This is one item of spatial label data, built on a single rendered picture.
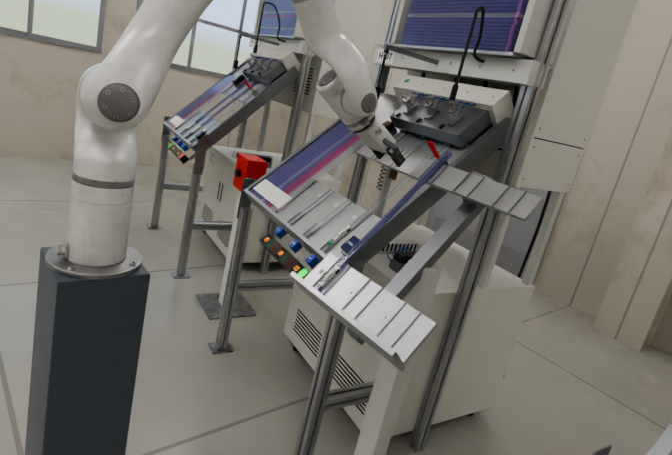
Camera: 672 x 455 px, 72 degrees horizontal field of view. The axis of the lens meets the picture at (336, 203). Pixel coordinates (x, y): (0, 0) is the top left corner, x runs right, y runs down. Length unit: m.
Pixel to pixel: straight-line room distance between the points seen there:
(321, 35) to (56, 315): 0.82
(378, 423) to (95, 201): 0.86
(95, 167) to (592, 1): 1.48
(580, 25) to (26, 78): 4.17
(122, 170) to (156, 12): 0.32
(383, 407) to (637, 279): 2.60
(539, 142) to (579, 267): 2.39
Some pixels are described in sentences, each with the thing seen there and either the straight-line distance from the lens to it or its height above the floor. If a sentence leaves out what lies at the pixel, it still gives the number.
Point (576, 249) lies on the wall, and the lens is 3.97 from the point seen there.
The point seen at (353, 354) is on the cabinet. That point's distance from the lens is 1.77.
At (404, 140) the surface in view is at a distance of 1.63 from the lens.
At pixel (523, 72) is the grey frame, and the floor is 1.34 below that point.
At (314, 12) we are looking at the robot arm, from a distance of 1.14.
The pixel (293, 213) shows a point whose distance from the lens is 1.56.
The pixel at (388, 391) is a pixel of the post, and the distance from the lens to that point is 1.26.
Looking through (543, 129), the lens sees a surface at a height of 1.20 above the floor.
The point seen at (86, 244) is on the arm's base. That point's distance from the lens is 1.09.
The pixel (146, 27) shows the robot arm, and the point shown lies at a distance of 1.02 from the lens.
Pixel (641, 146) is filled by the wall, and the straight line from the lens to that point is 3.85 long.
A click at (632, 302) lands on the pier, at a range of 3.65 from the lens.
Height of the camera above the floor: 1.18
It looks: 14 degrees down
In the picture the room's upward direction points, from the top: 13 degrees clockwise
